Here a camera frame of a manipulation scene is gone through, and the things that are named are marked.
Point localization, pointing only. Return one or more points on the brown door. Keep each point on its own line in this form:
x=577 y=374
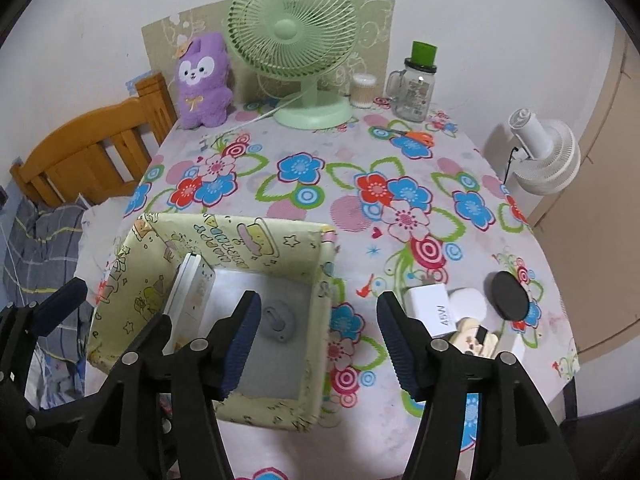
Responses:
x=600 y=185

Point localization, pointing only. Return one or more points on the small grey hook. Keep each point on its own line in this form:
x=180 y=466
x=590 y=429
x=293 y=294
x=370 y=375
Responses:
x=278 y=324

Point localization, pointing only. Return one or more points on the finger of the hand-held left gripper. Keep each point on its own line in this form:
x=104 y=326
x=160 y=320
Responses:
x=60 y=301

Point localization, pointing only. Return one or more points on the black round disc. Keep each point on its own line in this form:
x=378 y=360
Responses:
x=510 y=296

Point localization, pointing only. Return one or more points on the glass mug jar green lid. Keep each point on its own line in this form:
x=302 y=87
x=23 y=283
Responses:
x=415 y=90

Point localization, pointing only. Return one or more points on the cotton swab jar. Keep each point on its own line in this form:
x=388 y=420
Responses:
x=363 y=92

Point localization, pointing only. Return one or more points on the green table fan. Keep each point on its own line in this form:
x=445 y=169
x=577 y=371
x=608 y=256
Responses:
x=292 y=30

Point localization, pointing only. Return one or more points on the beige patterned clip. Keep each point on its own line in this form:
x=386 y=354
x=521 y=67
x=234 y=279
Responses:
x=472 y=340

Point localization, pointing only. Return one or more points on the wooden bed headboard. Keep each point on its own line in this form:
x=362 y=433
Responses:
x=95 y=145

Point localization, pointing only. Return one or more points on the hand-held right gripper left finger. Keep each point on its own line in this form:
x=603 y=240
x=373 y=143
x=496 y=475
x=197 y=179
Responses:
x=242 y=345

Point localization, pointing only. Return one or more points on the purple plush toy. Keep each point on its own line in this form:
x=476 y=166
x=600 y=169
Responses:
x=202 y=85

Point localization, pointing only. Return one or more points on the white round pad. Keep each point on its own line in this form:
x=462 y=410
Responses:
x=472 y=305

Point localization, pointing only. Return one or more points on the yellow patterned storage box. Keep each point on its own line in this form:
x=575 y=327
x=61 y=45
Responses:
x=295 y=255

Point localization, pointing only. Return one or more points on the white flat box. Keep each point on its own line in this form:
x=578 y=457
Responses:
x=192 y=287

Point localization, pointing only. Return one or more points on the floral tablecloth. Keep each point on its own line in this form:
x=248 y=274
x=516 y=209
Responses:
x=320 y=210

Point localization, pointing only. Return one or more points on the grey plaid blanket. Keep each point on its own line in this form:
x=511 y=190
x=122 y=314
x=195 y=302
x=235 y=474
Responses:
x=45 y=240

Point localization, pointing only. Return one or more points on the white charger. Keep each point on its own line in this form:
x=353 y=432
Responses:
x=432 y=305

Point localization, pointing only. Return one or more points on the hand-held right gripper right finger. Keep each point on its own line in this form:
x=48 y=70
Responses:
x=398 y=345

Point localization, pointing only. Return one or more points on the white circulator fan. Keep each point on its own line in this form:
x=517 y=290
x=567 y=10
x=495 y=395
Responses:
x=547 y=155

